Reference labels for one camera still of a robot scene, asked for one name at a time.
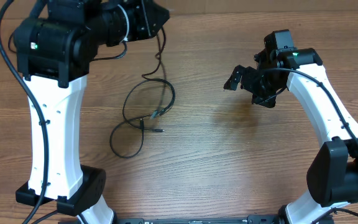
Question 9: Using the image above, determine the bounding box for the black cable separated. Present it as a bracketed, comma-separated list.
[7, 32, 17, 54]

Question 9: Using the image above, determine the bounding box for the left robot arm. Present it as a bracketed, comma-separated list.
[14, 0, 170, 223]

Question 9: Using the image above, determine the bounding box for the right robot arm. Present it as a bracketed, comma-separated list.
[224, 29, 358, 223]

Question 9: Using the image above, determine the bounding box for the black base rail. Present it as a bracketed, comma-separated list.
[112, 215, 286, 224]

